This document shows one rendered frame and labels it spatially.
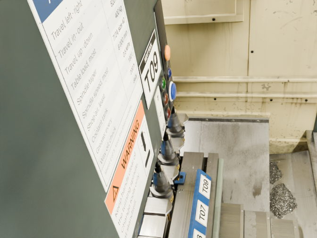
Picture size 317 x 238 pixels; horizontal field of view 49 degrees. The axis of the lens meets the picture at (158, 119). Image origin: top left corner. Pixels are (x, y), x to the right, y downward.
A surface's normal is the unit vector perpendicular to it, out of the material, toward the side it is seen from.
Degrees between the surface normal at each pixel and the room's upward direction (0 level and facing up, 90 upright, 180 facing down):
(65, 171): 90
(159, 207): 0
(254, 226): 8
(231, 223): 7
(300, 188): 17
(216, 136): 24
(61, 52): 90
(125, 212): 90
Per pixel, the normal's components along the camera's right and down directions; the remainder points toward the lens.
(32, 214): 0.97, 0.02
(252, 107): -0.17, 0.67
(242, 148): -0.20, -0.40
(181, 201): -0.14, -0.74
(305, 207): -0.43, -0.71
